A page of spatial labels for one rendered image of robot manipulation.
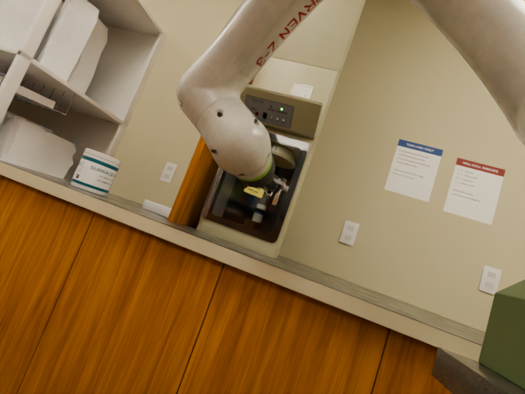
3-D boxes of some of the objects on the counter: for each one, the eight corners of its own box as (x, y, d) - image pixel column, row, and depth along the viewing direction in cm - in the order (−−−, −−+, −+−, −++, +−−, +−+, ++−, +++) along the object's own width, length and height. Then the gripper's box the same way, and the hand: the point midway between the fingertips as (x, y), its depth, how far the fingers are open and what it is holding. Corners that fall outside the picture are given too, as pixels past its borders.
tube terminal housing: (216, 233, 138) (270, 87, 147) (281, 257, 130) (334, 102, 140) (195, 229, 113) (262, 55, 123) (273, 258, 106) (338, 71, 116)
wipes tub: (87, 189, 120) (102, 155, 122) (113, 198, 117) (128, 164, 119) (61, 181, 108) (78, 144, 110) (89, 192, 105) (106, 153, 107)
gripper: (287, 162, 67) (294, 186, 90) (236, 145, 69) (255, 173, 92) (276, 192, 66) (286, 209, 89) (224, 174, 68) (247, 195, 91)
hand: (269, 188), depth 87 cm, fingers closed
